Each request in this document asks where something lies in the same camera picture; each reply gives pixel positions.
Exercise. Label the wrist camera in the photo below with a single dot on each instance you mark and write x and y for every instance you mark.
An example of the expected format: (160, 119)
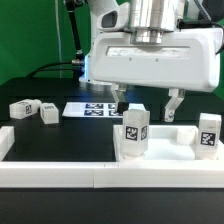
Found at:
(114, 20)

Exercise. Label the white U-shaped obstacle fence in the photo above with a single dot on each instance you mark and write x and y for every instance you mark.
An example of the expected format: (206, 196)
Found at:
(126, 173)

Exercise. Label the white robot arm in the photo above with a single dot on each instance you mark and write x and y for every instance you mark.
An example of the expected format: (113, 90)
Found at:
(149, 21)

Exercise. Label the white square table top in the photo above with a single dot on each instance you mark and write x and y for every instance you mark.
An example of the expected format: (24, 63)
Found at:
(166, 142)

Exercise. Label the white sheet with markers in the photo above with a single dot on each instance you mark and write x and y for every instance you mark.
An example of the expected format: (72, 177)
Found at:
(87, 109)

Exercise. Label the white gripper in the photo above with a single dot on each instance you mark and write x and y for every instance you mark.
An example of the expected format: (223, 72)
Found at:
(184, 60)

